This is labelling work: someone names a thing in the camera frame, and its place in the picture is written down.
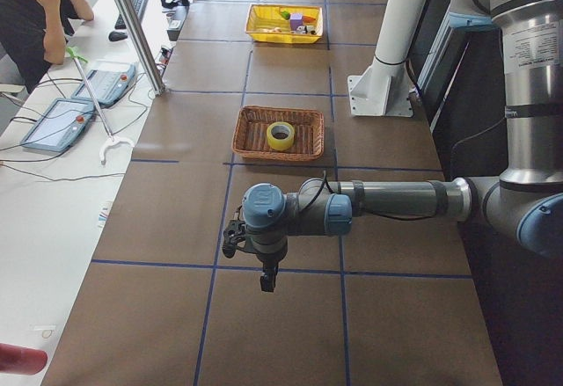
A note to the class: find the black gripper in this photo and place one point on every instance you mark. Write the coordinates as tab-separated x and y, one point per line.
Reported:
269	261

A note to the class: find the yellow clear tape roll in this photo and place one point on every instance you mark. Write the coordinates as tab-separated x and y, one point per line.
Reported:
280	135

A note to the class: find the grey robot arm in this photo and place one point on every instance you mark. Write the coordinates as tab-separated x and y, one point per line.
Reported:
511	182

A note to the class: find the brown wicker basket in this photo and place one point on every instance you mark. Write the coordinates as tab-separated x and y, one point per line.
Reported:
250	135

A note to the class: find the yellow plastic woven basket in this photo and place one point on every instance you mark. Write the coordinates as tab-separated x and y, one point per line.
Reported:
265	24

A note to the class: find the far teach pendant tablet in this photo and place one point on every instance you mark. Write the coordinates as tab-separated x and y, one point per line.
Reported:
109	80

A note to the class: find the teach pendant tablet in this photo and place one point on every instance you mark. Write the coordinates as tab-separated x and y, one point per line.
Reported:
60	126
109	80

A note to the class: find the purple toy block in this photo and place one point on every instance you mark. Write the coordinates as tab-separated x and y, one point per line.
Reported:
296	23

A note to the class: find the near teach pendant tablet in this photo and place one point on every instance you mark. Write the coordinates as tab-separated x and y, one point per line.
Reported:
60	126

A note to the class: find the red cylinder object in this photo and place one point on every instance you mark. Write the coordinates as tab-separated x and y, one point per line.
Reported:
20	360

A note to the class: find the black computer mouse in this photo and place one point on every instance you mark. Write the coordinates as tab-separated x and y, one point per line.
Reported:
115	36

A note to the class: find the white reacher grabber stick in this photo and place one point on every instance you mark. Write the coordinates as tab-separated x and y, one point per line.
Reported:
112	139

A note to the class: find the black keyboard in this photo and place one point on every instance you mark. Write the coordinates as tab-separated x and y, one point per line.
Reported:
139	7

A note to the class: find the person in black shirt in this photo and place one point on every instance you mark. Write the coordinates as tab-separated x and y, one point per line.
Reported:
34	33

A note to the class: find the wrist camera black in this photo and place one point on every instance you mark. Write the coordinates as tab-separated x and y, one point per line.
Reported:
233	236

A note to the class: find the aluminium frame post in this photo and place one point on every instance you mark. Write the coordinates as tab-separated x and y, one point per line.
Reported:
141	45

